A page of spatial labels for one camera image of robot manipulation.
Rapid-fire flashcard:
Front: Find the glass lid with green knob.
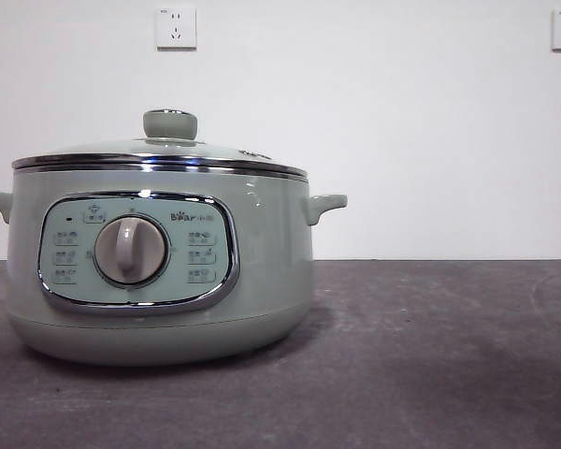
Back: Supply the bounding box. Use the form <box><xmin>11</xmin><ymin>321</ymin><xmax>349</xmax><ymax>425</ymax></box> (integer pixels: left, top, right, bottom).
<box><xmin>11</xmin><ymin>109</ymin><xmax>309</xmax><ymax>181</ymax></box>

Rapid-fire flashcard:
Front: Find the pale green electric cooking pot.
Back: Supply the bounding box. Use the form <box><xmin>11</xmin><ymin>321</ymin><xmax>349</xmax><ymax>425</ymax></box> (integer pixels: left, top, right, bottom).
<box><xmin>0</xmin><ymin>164</ymin><xmax>349</xmax><ymax>367</ymax></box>

